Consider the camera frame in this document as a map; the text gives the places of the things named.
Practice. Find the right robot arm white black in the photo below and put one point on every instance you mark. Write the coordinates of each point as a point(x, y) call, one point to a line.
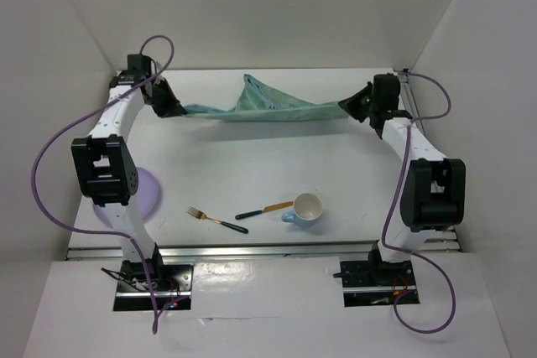
point(396, 242)

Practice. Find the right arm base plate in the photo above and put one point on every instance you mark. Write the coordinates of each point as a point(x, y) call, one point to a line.
point(367, 285)

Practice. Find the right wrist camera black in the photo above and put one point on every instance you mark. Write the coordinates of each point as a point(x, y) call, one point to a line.
point(386, 92)

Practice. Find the purple plastic plate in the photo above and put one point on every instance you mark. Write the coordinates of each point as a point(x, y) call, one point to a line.
point(148, 196)

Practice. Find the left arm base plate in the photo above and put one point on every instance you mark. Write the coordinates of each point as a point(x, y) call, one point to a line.
point(172, 290)

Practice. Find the green patterned cloth placemat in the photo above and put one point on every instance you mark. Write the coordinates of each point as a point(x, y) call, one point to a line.
point(261, 103)

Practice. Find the aluminium rail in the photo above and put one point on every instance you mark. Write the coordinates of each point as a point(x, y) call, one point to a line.
point(238, 251)
point(415, 94)

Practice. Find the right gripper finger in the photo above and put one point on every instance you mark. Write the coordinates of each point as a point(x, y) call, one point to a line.
point(360, 99)
point(353, 111)

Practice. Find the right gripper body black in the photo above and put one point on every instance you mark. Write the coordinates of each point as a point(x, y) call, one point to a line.
point(369, 101)

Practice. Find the gold fork black handle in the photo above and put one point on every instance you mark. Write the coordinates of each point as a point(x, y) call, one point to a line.
point(202, 216)

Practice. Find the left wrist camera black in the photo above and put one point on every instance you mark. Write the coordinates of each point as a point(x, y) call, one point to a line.
point(139, 64)

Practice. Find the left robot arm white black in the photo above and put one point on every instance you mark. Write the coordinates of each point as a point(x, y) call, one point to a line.
point(108, 176)

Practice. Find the light blue mug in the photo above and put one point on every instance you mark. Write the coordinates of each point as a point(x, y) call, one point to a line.
point(306, 210)

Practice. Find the front aluminium rail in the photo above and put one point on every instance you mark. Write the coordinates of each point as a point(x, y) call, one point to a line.
point(238, 251)

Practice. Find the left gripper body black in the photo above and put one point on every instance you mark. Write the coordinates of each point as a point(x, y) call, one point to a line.
point(161, 99)

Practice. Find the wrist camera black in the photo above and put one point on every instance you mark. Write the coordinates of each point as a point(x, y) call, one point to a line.
point(139, 64)
point(386, 92)

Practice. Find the gold knife black handle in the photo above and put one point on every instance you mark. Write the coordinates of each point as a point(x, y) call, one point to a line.
point(266, 209)

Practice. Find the right side aluminium rail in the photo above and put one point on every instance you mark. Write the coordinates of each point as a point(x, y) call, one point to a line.
point(415, 94)

